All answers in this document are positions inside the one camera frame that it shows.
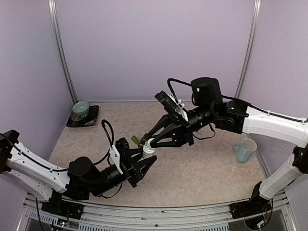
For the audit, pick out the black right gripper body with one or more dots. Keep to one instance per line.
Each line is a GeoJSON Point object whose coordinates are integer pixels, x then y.
{"type": "Point", "coordinates": [185, 129]}

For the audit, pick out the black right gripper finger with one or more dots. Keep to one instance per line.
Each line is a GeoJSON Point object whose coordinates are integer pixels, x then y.
{"type": "Point", "coordinates": [163, 122]}
{"type": "Point", "coordinates": [168, 137]}

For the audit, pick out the light blue mug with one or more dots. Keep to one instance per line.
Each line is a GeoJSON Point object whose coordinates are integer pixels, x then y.
{"type": "Point", "coordinates": [244, 150]}

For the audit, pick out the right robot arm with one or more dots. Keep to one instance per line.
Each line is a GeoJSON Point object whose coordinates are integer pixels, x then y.
{"type": "Point", "coordinates": [213, 109]}

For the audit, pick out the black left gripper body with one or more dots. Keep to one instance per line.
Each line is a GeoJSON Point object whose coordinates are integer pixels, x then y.
{"type": "Point", "coordinates": [129, 173]}

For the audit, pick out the white pill bottle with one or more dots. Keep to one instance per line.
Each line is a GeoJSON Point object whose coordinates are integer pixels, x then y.
{"type": "Point", "coordinates": [147, 150]}

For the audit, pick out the green pill organizer box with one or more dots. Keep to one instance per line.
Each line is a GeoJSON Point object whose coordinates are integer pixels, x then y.
{"type": "Point", "coordinates": [140, 142]}

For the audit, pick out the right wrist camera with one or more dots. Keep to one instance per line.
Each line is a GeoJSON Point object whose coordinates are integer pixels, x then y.
{"type": "Point", "coordinates": [171, 105]}

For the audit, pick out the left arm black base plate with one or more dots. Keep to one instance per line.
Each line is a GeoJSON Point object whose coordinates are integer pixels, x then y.
{"type": "Point", "coordinates": [64, 209]}

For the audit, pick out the aluminium front rail frame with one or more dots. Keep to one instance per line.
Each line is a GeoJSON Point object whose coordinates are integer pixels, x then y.
{"type": "Point", "coordinates": [215, 217]}

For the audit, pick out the right aluminium corner post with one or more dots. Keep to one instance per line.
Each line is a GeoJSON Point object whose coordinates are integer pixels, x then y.
{"type": "Point", "coordinates": [249, 47]}

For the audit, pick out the light green ceramic bowl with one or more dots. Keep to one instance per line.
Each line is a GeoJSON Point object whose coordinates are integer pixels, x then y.
{"type": "Point", "coordinates": [81, 108]}

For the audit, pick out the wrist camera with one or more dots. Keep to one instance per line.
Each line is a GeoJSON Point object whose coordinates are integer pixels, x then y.
{"type": "Point", "coordinates": [114, 152]}
{"type": "Point", "coordinates": [171, 105]}

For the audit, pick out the black patterned tray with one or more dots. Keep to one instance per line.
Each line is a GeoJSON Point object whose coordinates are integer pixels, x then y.
{"type": "Point", "coordinates": [81, 121]}

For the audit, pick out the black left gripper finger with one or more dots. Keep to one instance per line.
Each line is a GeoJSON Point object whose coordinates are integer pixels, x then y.
{"type": "Point", "coordinates": [142, 167]}
{"type": "Point", "coordinates": [133, 155]}

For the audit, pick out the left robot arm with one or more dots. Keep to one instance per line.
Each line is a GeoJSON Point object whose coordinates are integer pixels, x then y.
{"type": "Point", "coordinates": [82, 177]}

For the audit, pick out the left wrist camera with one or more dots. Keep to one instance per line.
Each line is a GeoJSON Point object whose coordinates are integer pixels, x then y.
{"type": "Point", "coordinates": [114, 152]}

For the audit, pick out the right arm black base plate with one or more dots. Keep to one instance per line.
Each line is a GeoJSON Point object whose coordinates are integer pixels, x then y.
{"type": "Point", "coordinates": [247, 208]}

